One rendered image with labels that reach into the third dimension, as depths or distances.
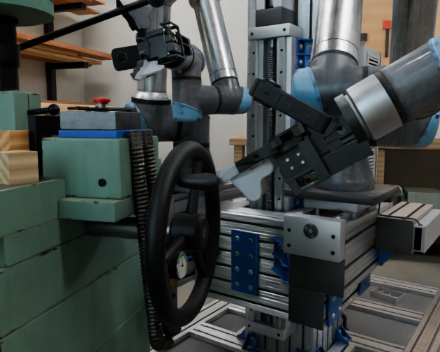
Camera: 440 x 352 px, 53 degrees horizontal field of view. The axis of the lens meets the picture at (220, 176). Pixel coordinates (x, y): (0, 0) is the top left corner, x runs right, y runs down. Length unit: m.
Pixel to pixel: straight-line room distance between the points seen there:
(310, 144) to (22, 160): 0.39
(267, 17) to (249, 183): 0.79
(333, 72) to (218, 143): 3.45
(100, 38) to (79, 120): 4.07
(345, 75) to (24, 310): 0.55
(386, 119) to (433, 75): 0.07
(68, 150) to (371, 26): 3.39
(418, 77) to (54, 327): 0.61
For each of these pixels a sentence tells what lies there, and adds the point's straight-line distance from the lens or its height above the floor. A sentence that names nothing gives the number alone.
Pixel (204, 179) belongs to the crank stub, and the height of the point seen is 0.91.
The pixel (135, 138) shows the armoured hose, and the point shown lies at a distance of 0.68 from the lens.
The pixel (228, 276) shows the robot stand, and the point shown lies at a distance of 1.30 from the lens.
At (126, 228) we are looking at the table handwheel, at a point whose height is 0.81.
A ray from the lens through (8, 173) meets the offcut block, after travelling 0.65.
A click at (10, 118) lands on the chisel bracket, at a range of 0.81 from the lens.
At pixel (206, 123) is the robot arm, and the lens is 1.36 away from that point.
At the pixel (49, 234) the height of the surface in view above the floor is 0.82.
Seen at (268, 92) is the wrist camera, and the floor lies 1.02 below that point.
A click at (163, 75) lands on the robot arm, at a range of 1.30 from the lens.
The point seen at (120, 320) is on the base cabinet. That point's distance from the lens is 0.92.
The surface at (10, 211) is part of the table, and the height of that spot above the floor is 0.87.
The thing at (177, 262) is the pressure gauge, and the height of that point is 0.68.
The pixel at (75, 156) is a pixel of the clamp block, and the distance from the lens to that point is 0.70.
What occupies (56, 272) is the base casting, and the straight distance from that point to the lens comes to 0.72.
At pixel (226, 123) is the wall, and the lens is 4.07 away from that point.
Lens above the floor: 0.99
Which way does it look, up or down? 7 degrees down
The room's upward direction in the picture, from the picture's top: straight up
